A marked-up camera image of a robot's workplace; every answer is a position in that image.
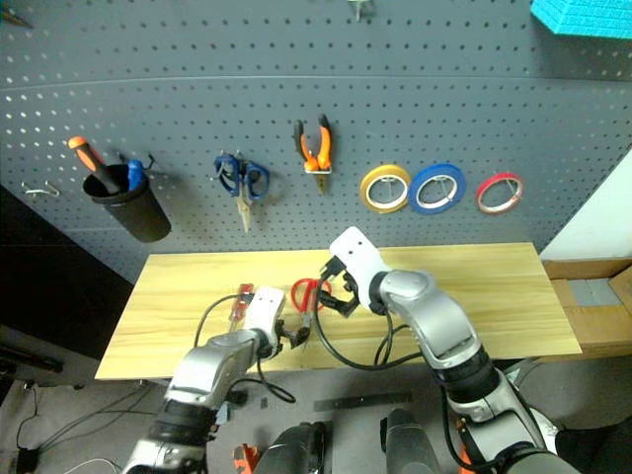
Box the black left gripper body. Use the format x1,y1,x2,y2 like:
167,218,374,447
273,320,298,354

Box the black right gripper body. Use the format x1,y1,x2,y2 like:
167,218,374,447
320,256,360,298

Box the yellow tape roll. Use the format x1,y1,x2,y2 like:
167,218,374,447
358,164,412,215

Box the blue tape roll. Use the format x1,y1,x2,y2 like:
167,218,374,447
408,163,468,216

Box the red tape roll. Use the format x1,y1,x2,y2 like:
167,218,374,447
475,171,524,215

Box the grey metal pegboard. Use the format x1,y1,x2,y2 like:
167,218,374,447
0,0,632,285

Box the black pegboard hook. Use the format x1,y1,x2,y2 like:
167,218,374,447
117,152,158,174

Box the red and black screwdriver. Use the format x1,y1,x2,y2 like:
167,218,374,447
226,282,256,335

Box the black flat strip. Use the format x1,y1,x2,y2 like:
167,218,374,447
313,391,415,413

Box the dark rounded shape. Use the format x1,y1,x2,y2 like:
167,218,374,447
378,407,441,474
257,421,328,474

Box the silver scissors hook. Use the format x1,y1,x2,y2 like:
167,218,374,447
210,149,244,182

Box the black cup holder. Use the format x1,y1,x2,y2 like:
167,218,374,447
81,164,173,244

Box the grey foam insert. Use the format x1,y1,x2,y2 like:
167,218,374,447
566,277,624,308

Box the brown cardboard box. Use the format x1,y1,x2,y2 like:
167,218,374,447
539,256,632,360

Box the black power adapter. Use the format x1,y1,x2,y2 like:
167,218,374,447
16,445,44,473

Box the cyan foam block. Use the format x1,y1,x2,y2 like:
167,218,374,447
529,0,632,40

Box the dark pointed hanging tool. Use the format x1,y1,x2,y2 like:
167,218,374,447
0,8,34,30

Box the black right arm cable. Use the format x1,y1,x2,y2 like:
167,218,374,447
313,276,427,371

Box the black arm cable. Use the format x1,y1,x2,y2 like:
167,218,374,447
193,293,297,405
313,276,427,371

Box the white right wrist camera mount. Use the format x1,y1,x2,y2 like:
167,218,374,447
328,226,397,313

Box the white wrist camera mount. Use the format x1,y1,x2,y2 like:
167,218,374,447
243,285,287,343
328,226,397,313

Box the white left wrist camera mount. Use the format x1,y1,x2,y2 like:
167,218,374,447
243,285,287,343

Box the red-handled scissors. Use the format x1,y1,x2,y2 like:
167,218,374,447
289,276,333,338

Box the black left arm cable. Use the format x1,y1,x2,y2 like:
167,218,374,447
193,293,297,405

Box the orange-handled pliers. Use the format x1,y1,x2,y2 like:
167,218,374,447
292,114,333,196

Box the blue-handled scissors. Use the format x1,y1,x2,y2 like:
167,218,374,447
212,154,272,234

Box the blue-handled tool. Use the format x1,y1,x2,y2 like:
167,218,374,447
126,159,145,192

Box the black floor cable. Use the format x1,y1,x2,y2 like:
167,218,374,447
14,382,154,453

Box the orange-handled screwdriver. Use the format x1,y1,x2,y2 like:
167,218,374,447
67,135,122,196

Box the silver wire hook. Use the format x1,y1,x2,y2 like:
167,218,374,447
21,180,61,199

